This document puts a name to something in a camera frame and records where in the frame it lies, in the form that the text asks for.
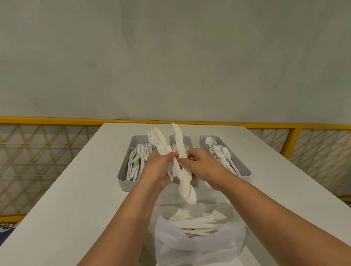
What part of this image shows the person's right forearm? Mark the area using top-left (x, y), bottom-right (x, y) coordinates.
top-left (214, 167), bottom-right (351, 266)

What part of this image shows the grey tray with knives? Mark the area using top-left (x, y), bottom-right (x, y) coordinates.
top-left (168, 134), bottom-right (194, 156)

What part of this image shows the person's left forearm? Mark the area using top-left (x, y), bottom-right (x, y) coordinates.
top-left (65, 178), bottom-right (166, 266)

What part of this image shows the pile of white spoons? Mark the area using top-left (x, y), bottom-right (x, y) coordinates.
top-left (205, 135), bottom-right (242, 178)

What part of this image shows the clear plastic bag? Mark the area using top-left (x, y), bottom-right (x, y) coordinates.
top-left (152, 189), bottom-right (250, 266)

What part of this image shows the heap of mixed white cutlery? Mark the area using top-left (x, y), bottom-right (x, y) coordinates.
top-left (163, 205), bottom-right (227, 238)

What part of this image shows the grey tray with forks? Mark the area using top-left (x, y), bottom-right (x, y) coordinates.
top-left (116, 135), bottom-right (155, 193)

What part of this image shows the white plastic spoon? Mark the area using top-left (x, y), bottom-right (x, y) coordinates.
top-left (178, 165), bottom-right (197, 205)

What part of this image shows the yellow mesh railing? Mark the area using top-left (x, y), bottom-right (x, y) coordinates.
top-left (0, 103), bottom-right (351, 224)

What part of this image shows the white plastic fork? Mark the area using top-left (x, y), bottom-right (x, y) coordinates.
top-left (148, 126), bottom-right (174, 182)

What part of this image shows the person's left hand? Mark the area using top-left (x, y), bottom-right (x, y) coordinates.
top-left (139, 150), bottom-right (177, 193)

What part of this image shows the pile of white forks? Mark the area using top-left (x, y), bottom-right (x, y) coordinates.
top-left (124, 143), bottom-right (154, 181)

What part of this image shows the white plastic knife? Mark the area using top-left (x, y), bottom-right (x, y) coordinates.
top-left (172, 122), bottom-right (193, 182)

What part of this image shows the person's right hand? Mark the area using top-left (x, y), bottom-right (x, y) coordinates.
top-left (180, 148), bottom-right (227, 193)

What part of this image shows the grey tray with spoons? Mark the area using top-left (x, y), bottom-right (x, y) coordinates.
top-left (199, 134), bottom-right (252, 185)

